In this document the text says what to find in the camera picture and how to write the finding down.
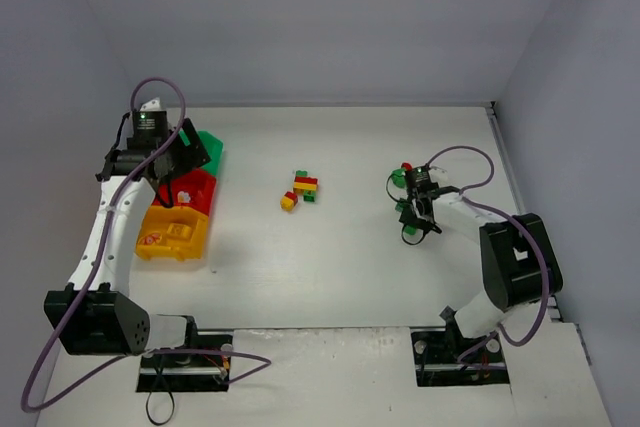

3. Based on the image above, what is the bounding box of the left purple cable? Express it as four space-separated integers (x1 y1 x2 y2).
19 77 272 413

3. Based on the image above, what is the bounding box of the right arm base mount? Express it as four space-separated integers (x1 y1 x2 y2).
410 329 510 388

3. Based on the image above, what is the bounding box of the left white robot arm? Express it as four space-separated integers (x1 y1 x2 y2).
44 98 210 356

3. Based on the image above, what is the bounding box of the yellow red lego block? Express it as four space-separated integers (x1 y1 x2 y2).
280 191 298 212

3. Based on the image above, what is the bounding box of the green double lego brick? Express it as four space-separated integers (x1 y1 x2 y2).
402 224 417 236

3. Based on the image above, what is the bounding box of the red plastic bin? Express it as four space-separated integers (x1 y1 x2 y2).
152 169 217 215

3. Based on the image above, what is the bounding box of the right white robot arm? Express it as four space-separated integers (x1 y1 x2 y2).
396 165 564 339

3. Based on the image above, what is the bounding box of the yellow plastic bin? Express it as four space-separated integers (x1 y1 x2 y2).
135 205 209 261

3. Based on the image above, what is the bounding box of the stacked multicolor lego block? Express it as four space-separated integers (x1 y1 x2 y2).
293 170 319 203

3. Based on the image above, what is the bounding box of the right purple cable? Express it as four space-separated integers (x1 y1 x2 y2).
427 145 551 368

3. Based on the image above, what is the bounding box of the green plastic bin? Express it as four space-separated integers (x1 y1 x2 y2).
198 130 224 177

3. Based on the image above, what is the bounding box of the green rounded lego brick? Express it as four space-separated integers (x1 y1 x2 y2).
391 168 406 189

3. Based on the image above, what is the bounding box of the purple cable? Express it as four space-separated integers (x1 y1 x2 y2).
427 145 551 368
19 77 272 413

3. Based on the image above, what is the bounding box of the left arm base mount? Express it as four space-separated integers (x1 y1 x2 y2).
136 331 233 393

